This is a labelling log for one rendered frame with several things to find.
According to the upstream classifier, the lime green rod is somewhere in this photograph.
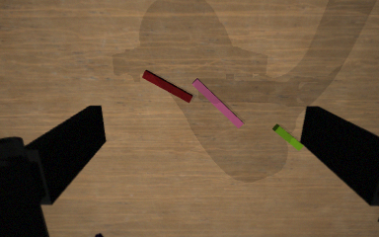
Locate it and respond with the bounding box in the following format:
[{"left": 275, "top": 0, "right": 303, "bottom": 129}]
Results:
[{"left": 273, "top": 124, "right": 304, "bottom": 151}]

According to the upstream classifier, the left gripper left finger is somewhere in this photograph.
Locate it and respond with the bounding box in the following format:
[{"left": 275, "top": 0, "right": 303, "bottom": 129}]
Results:
[{"left": 0, "top": 106, "right": 106, "bottom": 237}]

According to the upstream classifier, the dark red rod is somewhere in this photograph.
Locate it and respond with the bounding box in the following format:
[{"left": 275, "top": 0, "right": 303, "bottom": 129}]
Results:
[{"left": 142, "top": 70, "right": 192, "bottom": 103}]

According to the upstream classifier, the pink rod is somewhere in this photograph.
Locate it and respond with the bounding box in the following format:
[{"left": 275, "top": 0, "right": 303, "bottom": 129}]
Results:
[{"left": 192, "top": 78, "right": 244, "bottom": 128}]

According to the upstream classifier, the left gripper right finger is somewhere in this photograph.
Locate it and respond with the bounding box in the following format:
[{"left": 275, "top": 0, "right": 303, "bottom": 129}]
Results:
[{"left": 300, "top": 106, "right": 379, "bottom": 206}]

